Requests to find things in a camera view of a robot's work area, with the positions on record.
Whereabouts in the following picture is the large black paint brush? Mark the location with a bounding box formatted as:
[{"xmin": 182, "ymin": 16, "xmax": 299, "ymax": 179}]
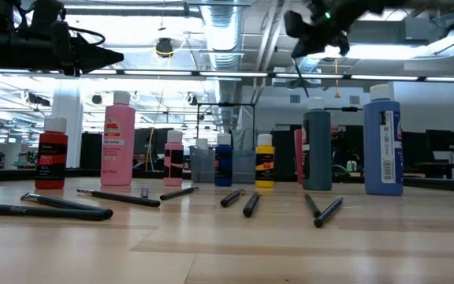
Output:
[{"xmin": 0, "ymin": 202, "xmax": 114, "ymax": 222}]

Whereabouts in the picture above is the large blue paint bottle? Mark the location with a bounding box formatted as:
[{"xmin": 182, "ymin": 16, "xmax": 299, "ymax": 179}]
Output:
[{"xmin": 363, "ymin": 84, "xmax": 404, "ymax": 196}]

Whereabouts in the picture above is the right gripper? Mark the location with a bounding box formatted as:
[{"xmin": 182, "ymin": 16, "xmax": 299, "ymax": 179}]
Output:
[{"xmin": 284, "ymin": 0, "xmax": 360, "ymax": 59}]

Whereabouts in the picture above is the small pink paint bottle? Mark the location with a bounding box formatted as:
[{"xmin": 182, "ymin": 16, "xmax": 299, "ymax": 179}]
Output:
[{"xmin": 162, "ymin": 129, "xmax": 185, "ymax": 187}]

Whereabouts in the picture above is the silver ventilation duct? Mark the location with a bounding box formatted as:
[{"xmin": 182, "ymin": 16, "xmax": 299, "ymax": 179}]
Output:
[{"xmin": 199, "ymin": 3, "xmax": 244, "ymax": 133}]

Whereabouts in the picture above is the black ceiling device yellow cable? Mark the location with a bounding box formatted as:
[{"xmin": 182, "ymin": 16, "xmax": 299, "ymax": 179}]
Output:
[{"xmin": 150, "ymin": 33, "xmax": 188, "ymax": 60}]

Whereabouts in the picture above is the white building column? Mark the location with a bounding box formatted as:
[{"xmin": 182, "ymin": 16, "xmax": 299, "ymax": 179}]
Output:
[{"xmin": 51, "ymin": 77, "xmax": 84, "ymax": 169}]

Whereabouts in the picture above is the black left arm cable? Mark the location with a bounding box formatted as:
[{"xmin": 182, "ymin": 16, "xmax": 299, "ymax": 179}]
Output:
[{"xmin": 67, "ymin": 25, "xmax": 106, "ymax": 47}]

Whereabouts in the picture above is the long strip light rail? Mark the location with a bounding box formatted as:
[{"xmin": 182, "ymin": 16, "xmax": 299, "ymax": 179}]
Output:
[{"xmin": 0, "ymin": 67, "xmax": 454, "ymax": 83}]

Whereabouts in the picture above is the small dark blue paint bottle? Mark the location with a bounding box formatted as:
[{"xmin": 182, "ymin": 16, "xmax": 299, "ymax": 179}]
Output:
[{"xmin": 214, "ymin": 133, "xmax": 234, "ymax": 187}]

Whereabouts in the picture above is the black cabinet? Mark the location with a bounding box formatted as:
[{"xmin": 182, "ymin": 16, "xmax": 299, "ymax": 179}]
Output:
[{"xmin": 80, "ymin": 131, "xmax": 103, "ymax": 170}]

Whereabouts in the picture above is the small red paint bottle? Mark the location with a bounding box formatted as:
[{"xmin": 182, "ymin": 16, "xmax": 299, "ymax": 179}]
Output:
[{"xmin": 34, "ymin": 116, "xmax": 69, "ymax": 190}]

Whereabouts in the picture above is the large dark green paint bottle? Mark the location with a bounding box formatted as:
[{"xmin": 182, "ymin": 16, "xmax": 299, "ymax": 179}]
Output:
[{"xmin": 302, "ymin": 96, "xmax": 333, "ymax": 192}]

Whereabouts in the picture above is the small yellow paint bottle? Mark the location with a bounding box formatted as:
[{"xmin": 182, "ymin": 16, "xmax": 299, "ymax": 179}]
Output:
[{"xmin": 255, "ymin": 133, "xmax": 276, "ymax": 189}]

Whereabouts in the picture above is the pink plastic cup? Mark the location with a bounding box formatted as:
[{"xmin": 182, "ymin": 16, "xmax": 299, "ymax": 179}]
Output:
[{"xmin": 294, "ymin": 128, "xmax": 306, "ymax": 185}]

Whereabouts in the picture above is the black metal frame stand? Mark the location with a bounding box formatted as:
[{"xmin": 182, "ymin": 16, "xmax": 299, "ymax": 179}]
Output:
[
  {"xmin": 195, "ymin": 101, "xmax": 257, "ymax": 151},
  {"xmin": 323, "ymin": 105, "xmax": 359, "ymax": 113}
]

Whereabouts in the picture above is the black computer monitor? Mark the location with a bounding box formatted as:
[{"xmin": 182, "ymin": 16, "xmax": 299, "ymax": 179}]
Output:
[
  {"xmin": 135, "ymin": 126, "xmax": 154, "ymax": 159},
  {"xmin": 402, "ymin": 132, "xmax": 427, "ymax": 165},
  {"xmin": 154, "ymin": 126, "xmax": 169, "ymax": 159},
  {"xmin": 426, "ymin": 129, "xmax": 454, "ymax": 153}
]

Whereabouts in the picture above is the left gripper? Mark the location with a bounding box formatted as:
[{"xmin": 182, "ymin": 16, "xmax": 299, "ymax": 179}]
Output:
[{"xmin": 29, "ymin": 0, "xmax": 125, "ymax": 77}]

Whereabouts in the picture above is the clear grey plastic bin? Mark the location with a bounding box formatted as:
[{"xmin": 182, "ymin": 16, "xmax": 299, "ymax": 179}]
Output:
[{"xmin": 189, "ymin": 144, "xmax": 258, "ymax": 185}]

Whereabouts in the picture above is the person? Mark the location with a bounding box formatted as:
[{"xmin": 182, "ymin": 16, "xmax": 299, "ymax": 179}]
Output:
[{"xmin": 331, "ymin": 125, "xmax": 354, "ymax": 170}]

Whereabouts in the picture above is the large pink paint bottle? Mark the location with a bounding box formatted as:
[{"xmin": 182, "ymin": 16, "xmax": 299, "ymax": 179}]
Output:
[{"xmin": 100, "ymin": 90, "xmax": 136, "ymax": 187}]

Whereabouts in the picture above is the black office desk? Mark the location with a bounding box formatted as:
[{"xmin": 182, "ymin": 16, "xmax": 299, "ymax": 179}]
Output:
[{"xmin": 404, "ymin": 160, "xmax": 454, "ymax": 181}]

